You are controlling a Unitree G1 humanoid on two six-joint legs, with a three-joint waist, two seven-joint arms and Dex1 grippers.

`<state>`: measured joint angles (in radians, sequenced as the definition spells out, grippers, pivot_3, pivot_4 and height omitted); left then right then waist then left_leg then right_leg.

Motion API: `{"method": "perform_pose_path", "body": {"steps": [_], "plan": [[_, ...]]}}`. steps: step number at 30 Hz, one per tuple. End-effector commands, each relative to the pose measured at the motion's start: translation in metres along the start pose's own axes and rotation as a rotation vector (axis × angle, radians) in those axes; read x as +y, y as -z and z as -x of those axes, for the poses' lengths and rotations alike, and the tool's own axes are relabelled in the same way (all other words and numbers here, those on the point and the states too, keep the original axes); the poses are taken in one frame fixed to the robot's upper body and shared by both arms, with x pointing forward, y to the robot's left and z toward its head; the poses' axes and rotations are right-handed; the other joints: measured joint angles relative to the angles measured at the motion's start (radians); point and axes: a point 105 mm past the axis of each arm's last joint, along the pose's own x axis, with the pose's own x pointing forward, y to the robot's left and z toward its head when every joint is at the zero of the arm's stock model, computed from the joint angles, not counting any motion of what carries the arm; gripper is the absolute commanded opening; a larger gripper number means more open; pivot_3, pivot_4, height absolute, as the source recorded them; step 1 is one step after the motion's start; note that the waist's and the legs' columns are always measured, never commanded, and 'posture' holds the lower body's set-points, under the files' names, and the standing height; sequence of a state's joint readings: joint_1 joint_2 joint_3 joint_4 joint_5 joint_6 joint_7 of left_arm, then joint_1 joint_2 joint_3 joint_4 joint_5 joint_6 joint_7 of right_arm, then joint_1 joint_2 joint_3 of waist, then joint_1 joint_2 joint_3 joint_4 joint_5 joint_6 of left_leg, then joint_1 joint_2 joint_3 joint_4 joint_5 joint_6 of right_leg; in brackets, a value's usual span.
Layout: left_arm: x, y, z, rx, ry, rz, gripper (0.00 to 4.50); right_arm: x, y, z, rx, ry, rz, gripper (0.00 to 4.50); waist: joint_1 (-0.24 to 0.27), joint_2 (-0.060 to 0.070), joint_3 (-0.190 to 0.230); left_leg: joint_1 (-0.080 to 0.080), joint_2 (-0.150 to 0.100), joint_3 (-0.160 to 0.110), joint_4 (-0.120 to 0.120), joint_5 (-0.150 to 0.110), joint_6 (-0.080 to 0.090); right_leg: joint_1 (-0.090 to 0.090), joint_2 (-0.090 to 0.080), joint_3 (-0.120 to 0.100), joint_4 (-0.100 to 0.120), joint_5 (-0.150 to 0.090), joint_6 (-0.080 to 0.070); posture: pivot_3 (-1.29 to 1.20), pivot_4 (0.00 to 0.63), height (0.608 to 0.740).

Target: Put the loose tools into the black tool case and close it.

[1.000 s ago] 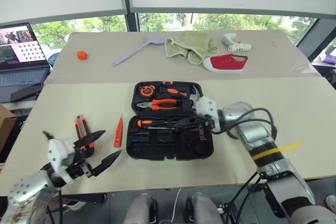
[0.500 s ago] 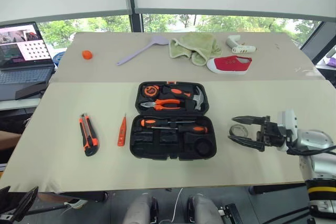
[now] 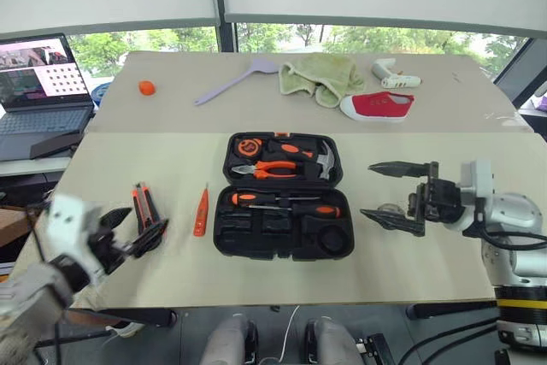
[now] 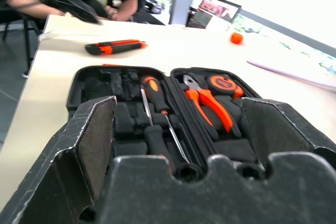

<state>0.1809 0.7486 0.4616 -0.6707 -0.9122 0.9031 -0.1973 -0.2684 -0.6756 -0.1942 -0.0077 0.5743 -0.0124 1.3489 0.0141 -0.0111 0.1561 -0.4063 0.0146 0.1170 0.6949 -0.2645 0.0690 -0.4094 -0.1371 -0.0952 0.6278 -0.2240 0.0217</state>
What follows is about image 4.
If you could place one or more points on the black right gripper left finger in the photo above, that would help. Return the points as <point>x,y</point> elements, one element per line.
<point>65,155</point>

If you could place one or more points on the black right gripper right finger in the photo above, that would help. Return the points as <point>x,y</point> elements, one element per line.
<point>275,129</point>

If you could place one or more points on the orange and black utility knife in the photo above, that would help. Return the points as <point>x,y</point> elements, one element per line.
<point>115,47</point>

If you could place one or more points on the black plastic tool case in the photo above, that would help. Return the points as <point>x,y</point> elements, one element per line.
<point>126,121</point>

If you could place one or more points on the black chair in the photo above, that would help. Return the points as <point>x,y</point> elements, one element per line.
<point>26,37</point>

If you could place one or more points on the orange and black tape measure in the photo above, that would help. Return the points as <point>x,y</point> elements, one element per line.
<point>221,83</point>

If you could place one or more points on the small orange ball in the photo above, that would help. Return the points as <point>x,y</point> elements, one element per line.
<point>237,38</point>

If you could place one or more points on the open laptop computer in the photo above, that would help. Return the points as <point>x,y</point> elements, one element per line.
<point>210,11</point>

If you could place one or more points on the grey wall pillar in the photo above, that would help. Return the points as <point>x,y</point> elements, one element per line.
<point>181,3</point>

